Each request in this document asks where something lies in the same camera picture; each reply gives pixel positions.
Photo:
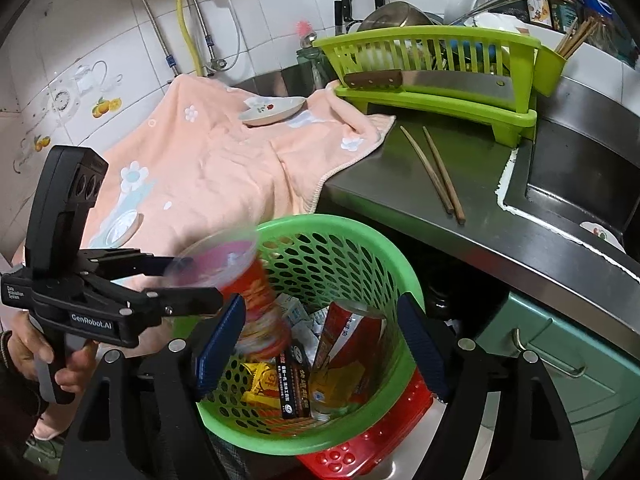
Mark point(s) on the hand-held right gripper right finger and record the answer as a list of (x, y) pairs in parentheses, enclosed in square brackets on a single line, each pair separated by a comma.
[(420, 345)]

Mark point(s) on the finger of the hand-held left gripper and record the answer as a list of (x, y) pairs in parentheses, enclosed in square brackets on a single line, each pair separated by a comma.
[(185, 301), (130, 265)]

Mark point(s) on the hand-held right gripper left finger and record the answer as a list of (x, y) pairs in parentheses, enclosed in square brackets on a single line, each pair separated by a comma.
[(220, 345)]

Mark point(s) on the red instant noodle cup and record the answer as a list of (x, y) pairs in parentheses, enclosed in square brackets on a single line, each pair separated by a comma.
[(255, 310)]

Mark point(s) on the yellow snack packet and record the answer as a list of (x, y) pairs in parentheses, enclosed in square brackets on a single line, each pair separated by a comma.
[(260, 385)]

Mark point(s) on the red drink can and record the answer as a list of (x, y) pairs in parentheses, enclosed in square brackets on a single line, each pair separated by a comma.
[(350, 340)]

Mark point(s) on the white milk carton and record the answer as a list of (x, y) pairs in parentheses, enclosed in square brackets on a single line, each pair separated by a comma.
[(316, 335), (295, 312)]

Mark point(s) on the small black box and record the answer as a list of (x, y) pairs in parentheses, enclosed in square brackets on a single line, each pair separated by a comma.
[(292, 385)]

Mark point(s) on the green plastic basket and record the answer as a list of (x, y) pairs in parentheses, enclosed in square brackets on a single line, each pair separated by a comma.
[(325, 250)]

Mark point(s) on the person's left hand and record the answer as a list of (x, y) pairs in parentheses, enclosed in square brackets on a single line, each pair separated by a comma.
[(75, 372)]

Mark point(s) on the red plastic stool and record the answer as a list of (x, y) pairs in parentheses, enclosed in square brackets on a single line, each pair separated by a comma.
[(350, 455)]

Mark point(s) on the peach flowered towel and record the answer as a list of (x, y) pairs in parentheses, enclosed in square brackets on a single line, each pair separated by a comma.
[(225, 170)]

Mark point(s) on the teal cabinet drawer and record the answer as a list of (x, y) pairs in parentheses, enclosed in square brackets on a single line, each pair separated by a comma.
[(575, 410)]

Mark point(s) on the wooden chopstick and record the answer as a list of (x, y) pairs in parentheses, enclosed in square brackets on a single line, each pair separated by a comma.
[(427, 170), (445, 177)]

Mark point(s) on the small flowered plate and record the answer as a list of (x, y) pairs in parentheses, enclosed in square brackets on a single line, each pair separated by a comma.
[(272, 112)]

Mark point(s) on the small flowered dish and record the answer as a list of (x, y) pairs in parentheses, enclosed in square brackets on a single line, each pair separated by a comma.
[(600, 232)]

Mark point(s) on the stainless steel sink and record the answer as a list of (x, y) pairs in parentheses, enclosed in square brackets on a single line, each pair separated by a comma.
[(565, 170)]

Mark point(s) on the green dish rack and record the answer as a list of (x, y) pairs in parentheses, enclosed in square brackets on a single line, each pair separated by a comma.
[(512, 127)]

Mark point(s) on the yellow gas pipe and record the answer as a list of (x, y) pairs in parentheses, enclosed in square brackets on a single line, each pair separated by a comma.
[(186, 20)]

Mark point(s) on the glass jar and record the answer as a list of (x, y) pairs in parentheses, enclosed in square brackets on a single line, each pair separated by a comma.
[(311, 70)]

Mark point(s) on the pink brush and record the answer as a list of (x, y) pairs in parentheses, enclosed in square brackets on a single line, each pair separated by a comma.
[(304, 30)]

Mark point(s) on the blue plastic container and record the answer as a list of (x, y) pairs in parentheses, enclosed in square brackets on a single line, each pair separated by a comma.
[(475, 52)]

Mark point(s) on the steel pot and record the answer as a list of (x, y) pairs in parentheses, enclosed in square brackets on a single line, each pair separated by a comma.
[(400, 15)]

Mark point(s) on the white plate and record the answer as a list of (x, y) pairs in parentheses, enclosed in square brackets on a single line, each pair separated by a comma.
[(500, 22)]

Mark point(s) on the bundle of wooden chopsticks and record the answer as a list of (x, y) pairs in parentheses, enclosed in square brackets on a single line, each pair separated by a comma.
[(575, 37)]

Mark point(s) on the steel ladle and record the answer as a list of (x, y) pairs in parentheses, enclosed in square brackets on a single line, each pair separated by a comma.
[(492, 2)]

